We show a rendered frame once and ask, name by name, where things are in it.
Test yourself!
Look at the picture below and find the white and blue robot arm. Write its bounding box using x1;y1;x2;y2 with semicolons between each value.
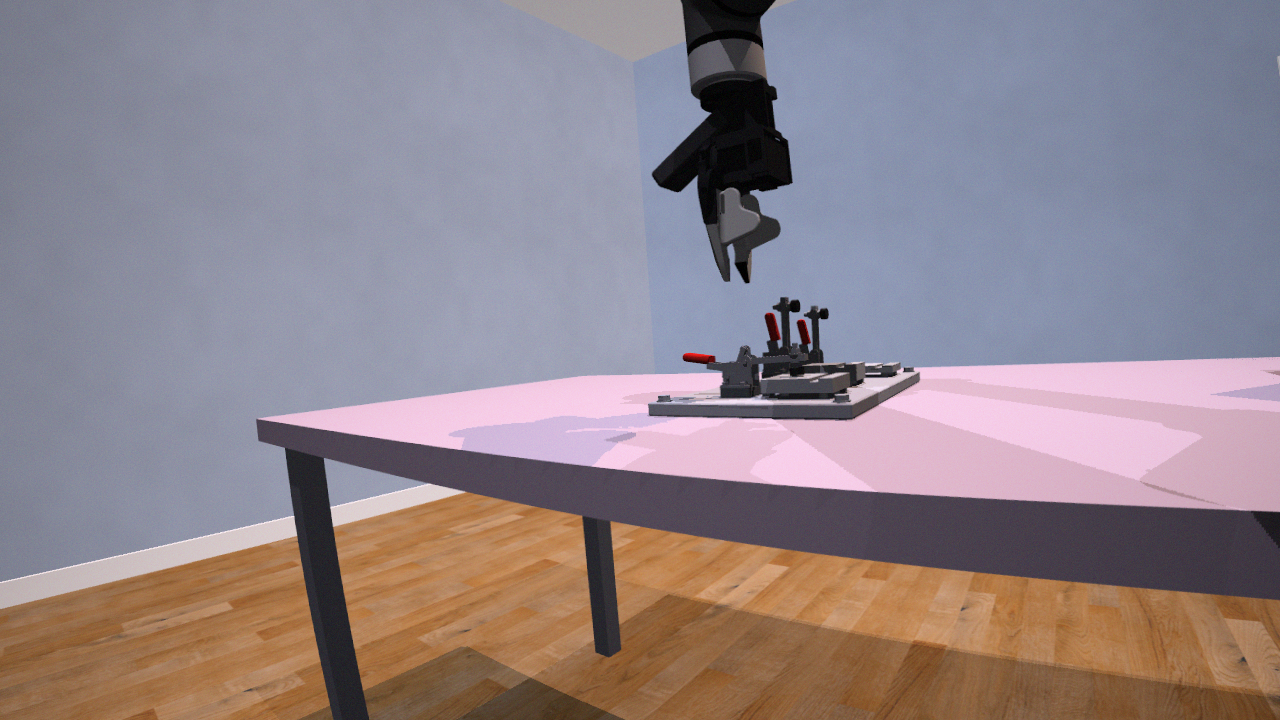
652;0;776;192

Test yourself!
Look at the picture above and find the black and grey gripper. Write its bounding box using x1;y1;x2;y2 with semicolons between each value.
698;78;794;284

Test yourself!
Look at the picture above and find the grey toggle clamp with red handle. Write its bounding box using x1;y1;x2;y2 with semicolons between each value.
684;343;808;398
762;297;800;379

